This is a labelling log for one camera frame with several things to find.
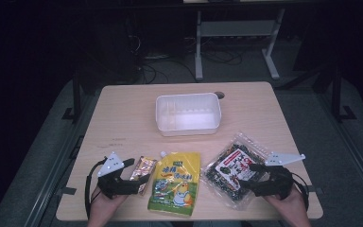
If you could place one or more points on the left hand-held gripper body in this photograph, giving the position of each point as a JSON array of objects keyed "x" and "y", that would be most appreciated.
[{"x": 115, "y": 186}]

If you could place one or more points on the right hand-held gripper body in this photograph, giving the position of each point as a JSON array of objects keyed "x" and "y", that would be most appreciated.
[{"x": 277, "y": 184}]

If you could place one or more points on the red and gold seasoning packet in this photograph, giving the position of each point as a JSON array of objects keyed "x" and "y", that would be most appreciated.
[{"x": 145, "y": 167}]

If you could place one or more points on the clear bag of dark seaweed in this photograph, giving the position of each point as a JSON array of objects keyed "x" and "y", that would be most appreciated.
[{"x": 230, "y": 170}]

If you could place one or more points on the yellow spout pouch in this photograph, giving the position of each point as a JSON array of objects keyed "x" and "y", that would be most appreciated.
[{"x": 176, "y": 183}]

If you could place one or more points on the white plastic container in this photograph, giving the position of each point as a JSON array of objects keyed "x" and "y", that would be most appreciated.
[{"x": 187, "y": 115}]

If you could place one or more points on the person's left hand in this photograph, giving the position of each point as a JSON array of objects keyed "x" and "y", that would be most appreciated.
[{"x": 102, "y": 209}]

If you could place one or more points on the person's right hand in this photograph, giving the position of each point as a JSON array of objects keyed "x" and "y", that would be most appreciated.
[{"x": 291, "y": 211}]

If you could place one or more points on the black metal stand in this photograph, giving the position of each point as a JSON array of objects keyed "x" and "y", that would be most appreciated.
[
  {"x": 337, "y": 97},
  {"x": 76, "y": 101}
]

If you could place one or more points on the grey table grommet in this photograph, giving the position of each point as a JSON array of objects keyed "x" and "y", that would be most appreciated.
[{"x": 219, "y": 95}]

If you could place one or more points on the black table edge bracket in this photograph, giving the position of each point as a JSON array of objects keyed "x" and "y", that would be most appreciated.
[
  {"x": 315, "y": 190},
  {"x": 66, "y": 190}
]

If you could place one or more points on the metal floor rail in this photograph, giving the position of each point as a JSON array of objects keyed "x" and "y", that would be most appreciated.
[
  {"x": 353, "y": 157},
  {"x": 53, "y": 176}
]

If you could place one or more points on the white metal desk frame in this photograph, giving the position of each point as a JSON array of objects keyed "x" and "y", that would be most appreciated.
[{"x": 236, "y": 28}]

